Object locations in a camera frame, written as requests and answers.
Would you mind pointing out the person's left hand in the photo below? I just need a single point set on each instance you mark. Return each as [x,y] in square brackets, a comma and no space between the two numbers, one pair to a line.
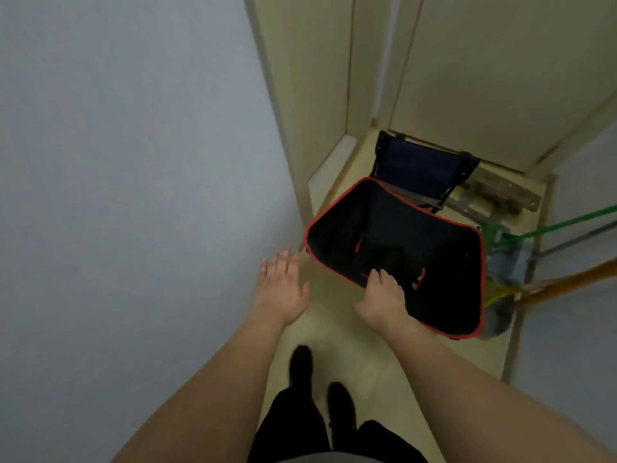
[279,296]

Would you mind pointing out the person's right hand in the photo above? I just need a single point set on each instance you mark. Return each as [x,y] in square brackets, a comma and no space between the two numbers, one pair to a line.
[383,306]

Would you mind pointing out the person's left middle finger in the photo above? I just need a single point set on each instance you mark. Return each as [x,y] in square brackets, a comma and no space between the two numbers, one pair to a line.
[282,262]

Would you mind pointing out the person's left thumb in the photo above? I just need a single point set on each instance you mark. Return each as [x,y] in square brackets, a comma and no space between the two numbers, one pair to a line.
[305,293]

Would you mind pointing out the person's right fingers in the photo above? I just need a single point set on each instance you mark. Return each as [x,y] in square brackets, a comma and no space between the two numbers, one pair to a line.
[381,280]

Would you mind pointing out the person's left little finger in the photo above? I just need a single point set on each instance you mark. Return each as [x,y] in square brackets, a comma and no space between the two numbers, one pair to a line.
[262,272]

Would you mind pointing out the black fabric bin red trim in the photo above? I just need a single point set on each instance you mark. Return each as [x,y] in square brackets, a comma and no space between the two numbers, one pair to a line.
[409,250]

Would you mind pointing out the person's right forearm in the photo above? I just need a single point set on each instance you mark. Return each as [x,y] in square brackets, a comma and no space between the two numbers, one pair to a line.
[477,400]

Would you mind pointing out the person's left forearm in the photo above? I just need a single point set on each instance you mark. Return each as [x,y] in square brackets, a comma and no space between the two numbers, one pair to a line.
[212,395]

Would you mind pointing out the person's black left sock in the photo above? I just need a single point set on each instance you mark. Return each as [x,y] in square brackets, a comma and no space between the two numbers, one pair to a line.
[301,366]

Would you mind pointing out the dark blue folding cart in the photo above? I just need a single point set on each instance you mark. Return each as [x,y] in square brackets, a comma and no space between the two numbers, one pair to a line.
[419,166]

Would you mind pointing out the grey dustpan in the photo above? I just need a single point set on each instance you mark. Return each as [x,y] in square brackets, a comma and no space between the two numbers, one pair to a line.
[496,318]

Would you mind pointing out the blue-grey mop head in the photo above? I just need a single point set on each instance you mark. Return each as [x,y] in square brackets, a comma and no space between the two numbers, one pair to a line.
[511,260]

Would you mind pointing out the person's black trousers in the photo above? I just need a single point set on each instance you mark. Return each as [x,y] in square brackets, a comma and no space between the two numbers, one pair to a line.
[308,433]

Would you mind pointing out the wooden slatted stand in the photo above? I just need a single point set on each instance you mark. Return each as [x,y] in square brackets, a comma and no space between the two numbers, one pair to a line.
[501,190]

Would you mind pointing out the beige wooden cabinet panel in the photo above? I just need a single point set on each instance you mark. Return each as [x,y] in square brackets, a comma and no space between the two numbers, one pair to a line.
[308,86]

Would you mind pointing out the beige wooden door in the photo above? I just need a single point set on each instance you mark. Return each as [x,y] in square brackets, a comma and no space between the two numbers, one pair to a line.
[501,72]

